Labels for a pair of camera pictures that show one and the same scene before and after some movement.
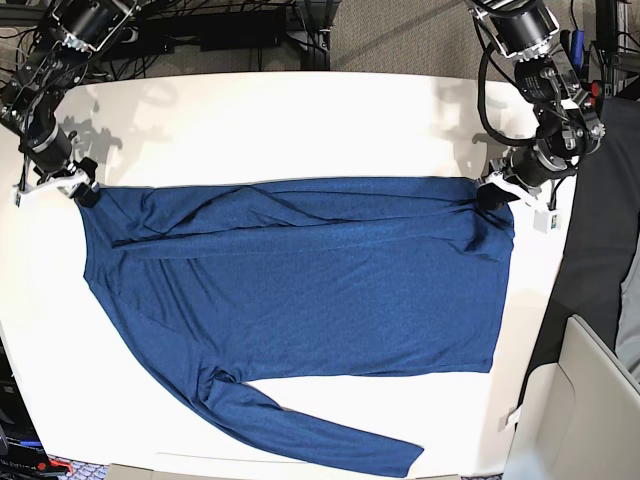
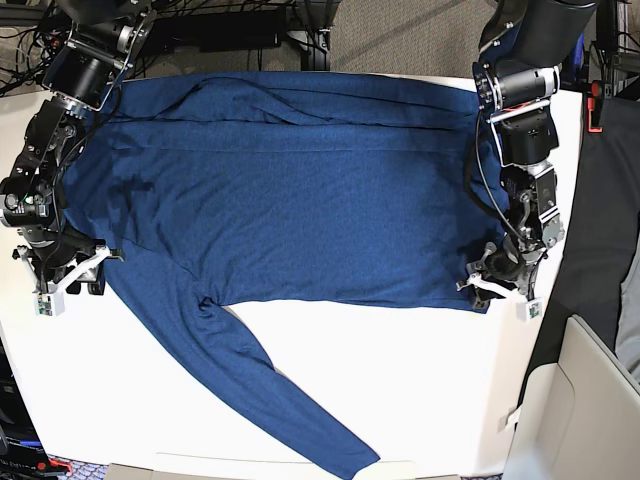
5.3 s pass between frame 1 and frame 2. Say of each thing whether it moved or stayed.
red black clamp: stayed
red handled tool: stayed
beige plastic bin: stayed
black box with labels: stayed
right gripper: moved
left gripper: moved
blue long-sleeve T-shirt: moved
